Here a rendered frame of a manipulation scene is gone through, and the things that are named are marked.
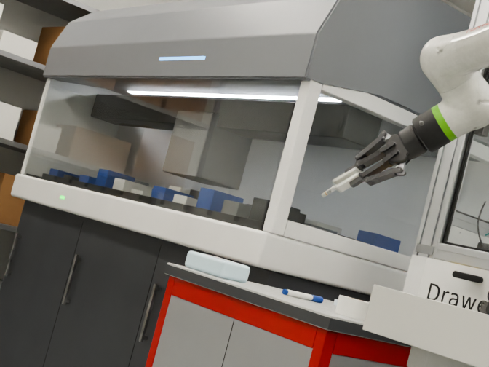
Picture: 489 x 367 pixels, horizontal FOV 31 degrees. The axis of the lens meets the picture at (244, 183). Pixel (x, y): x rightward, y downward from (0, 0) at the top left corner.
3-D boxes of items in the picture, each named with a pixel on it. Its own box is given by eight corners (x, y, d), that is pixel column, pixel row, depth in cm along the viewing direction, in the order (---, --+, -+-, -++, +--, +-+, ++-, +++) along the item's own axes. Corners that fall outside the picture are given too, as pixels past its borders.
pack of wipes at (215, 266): (248, 284, 219) (252, 266, 219) (220, 277, 213) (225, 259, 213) (209, 272, 230) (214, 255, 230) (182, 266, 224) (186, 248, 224)
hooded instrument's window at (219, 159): (264, 231, 255) (303, 80, 258) (22, 174, 398) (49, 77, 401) (498, 297, 323) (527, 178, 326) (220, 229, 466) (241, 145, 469)
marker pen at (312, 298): (285, 295, 211) (287, 288, 211) (280, 293, 212) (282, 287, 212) (322, 304, 220) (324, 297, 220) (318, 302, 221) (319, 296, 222)
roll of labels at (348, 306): (339, 314, 187) (343, 296, 187) (331, 311, 194) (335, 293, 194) (370, 322, 187) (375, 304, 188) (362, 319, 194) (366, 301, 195)
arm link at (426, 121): (425, 100, 206) (439, 129, 201) (444, 121, 215) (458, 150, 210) (402, 113, 208) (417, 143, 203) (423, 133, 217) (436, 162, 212)
